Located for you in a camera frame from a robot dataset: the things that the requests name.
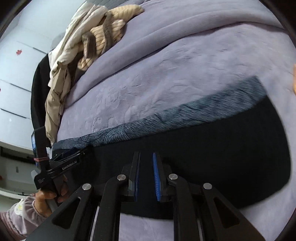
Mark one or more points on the beige striped garment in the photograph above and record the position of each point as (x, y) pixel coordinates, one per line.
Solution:
(108, 34)

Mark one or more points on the black pants with patterned waistband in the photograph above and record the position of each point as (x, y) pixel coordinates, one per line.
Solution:
(208, 157)

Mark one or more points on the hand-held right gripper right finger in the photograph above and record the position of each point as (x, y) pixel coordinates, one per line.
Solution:
(157, 180)

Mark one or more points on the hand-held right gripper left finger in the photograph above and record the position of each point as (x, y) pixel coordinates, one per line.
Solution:
(136, 180)

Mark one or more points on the cream jacket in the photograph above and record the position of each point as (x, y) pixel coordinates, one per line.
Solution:
(55, 99)

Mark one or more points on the person's left hand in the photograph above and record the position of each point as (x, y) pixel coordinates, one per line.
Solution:
(44, 204)

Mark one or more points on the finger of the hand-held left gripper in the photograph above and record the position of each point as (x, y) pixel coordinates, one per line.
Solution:
(74, 154)

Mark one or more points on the white wardrobe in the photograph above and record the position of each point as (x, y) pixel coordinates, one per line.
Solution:
(20, 76)

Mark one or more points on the person's left forearm pink sleeve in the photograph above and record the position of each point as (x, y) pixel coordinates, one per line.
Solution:
(20, 215)

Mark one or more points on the purple plush blanket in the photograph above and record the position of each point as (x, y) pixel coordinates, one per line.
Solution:
(175, 67)

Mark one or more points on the black garment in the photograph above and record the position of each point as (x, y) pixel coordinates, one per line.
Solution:
(38, 92)

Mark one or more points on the white shelf unit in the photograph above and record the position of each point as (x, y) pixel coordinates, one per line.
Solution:
(16, 171)

